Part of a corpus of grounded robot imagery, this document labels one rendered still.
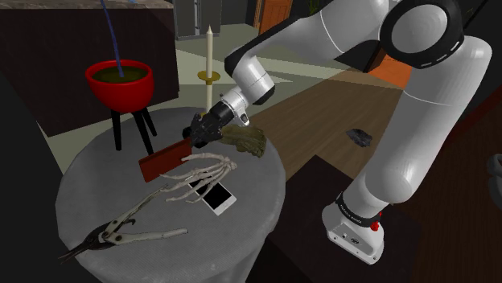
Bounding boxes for olive crumpled cloth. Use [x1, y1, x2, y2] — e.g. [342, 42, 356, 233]
[217, 124, 269, 159]

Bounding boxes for pale skeleton hand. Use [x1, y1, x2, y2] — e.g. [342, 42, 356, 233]
[159, 153, 239, 204]

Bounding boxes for red flat box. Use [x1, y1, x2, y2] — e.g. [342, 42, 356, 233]
[138, 138, 194, 184]

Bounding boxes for white candle in gold holder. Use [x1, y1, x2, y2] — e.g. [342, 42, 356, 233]
[196, 24, 222, 116]

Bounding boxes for white smartphone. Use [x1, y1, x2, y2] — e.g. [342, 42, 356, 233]
[187, 177, 238, 217]

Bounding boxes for red plant pot on legs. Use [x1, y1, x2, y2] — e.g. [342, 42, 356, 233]
[84, 0, 158, 156]

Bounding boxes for round grey table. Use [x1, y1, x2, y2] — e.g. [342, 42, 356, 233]
[55, 106, 287, 283]

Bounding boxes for orange wooden door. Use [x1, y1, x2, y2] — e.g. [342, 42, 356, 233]
[253, 0, 294, 35]

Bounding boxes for dark robot stand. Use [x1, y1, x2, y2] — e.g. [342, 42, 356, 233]
[245, 154, 424, 283]

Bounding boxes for black rock-like lump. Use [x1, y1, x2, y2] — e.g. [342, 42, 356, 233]
[345, 128, 374, 149]

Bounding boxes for grey rounded object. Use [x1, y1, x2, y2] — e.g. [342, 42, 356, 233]
[487, 153, 502, 206]

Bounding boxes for white-handled tin snips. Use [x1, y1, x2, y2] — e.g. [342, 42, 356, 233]
[58, 183, 190, 263]

